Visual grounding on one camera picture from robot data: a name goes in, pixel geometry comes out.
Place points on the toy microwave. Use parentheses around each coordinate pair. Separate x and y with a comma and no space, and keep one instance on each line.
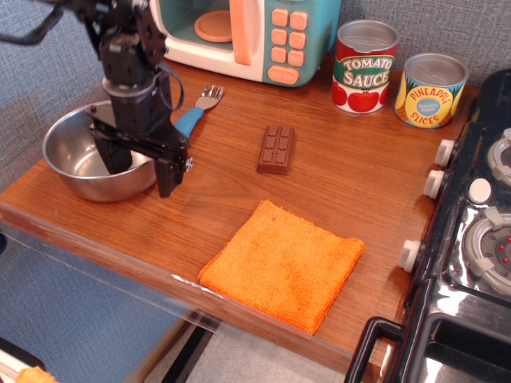
(275,42)

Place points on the chocolate bar toy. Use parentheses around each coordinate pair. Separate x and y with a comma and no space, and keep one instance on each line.
(276,150)

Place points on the white stove knob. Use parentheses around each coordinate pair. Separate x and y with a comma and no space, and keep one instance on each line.
(409,254)
(444,152)
(433,183)

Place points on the blue handled fork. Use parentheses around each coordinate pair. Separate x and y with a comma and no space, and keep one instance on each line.
(209,98)

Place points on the tomato sauce can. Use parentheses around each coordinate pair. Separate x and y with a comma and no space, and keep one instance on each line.
(364,61)

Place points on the pineapple slices can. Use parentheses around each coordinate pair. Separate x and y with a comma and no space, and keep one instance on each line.
(430,90)

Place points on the black toy stove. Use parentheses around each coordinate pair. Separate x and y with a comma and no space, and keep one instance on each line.
(457,323)

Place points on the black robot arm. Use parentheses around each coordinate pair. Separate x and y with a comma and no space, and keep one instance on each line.
(131,49)

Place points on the black oven door handle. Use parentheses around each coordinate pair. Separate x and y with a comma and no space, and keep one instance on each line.
(375,328)

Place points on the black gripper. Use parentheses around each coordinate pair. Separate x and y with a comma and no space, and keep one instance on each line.
(142,123)

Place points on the metal pot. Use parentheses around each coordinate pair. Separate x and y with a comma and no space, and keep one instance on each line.
(69,148)

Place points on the white round stove button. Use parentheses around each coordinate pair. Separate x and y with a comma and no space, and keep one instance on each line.
(479,191)

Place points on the orange cloth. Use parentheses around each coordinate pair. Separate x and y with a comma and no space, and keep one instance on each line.
(283,266)

